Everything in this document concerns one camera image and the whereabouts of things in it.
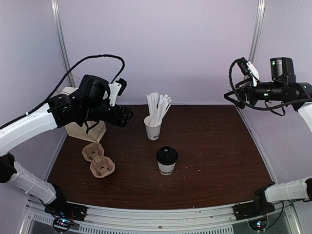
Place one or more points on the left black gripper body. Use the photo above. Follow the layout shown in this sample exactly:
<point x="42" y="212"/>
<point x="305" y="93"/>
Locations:
<point x="113" y="118"/>

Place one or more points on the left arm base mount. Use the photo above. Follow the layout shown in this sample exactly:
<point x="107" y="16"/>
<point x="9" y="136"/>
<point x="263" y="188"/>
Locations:
<point x="65" y="218"/>

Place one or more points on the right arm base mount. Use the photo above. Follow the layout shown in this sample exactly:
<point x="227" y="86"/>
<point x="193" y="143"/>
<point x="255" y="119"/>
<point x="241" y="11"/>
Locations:
<point x="256" y="215"/>

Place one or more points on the white wrapped straws bundle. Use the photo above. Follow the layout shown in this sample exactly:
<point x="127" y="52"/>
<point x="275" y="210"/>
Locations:
<point x="158" y="106"/>

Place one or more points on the right aluminium frame post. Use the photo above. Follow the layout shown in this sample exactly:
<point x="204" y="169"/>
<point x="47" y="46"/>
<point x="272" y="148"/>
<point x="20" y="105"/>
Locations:
<point x="258" y="26"/>

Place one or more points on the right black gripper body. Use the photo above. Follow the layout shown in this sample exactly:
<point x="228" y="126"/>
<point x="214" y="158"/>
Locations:
<point x="254" y="98"/>

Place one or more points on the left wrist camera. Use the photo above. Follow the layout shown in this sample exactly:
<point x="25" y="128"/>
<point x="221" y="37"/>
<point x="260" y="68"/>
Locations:
<point x="116" y="89"/>

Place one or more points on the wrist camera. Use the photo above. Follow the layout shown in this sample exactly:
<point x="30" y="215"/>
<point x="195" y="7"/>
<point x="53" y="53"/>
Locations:
<point x="248" y="69"/>
<point x="116" y="89"/>

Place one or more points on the cardboard cup carrier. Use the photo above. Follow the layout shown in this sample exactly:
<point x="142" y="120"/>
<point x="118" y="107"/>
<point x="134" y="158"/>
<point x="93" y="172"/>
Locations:
<point x="100" y="165"/>

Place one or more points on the white straw holder cup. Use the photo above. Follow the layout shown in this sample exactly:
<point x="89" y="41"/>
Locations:
<point x="153" y="132"/>

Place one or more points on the left aluminium frame post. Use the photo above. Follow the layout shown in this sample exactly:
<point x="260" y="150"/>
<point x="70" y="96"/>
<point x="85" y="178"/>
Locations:
<point x="60" y="35"/>

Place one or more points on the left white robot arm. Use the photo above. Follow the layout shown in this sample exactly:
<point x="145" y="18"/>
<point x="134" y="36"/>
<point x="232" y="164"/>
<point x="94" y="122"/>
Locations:
<point x="94" y="100"/>

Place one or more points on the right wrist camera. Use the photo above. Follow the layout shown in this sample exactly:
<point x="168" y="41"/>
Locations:
<point x="248" y="69"/>

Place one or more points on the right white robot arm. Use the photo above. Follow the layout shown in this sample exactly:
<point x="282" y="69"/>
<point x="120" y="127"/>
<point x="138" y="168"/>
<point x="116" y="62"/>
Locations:
<point x="282" y="91"/>

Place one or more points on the aluminium frame post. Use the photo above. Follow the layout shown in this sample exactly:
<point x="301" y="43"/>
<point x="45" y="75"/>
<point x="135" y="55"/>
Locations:
<point x="258" y="26"/>
<point x="60" y="35"/>

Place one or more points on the aluminium front rail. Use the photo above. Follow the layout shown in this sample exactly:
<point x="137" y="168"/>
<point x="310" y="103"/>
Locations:
<point x="213" y="220"/>

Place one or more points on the brown paper bag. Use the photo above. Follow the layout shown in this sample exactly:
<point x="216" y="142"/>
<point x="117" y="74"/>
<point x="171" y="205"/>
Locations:
<point x="94" y="134"/>

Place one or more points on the black plastic cup lid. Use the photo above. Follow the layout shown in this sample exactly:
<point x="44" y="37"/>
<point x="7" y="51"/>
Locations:
<point x="167" y="155"/>

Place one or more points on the white paper coffee cup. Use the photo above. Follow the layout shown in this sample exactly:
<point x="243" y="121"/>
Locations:
<point x="166" y="170"/>

